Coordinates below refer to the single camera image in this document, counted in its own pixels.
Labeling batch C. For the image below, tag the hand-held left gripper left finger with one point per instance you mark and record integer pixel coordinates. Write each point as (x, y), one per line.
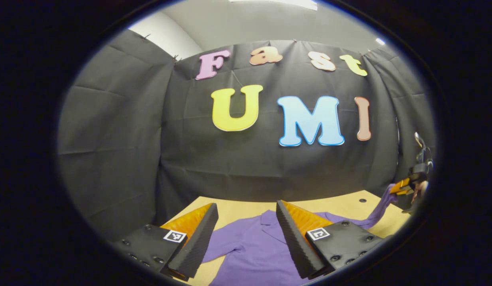
(194, 246)

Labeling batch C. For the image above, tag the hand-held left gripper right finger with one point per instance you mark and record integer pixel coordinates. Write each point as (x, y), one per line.
(295, 246)

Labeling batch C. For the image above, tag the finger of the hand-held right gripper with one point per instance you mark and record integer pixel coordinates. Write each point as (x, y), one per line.
(400, 186)

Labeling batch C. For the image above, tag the purple shirt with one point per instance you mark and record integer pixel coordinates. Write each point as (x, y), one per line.
(250, 246)

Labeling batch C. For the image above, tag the black backdrop cloth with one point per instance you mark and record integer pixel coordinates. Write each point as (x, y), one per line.
(230, 159)

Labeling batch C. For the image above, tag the ceiling light panel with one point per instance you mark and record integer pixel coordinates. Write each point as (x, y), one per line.
(277, 3)

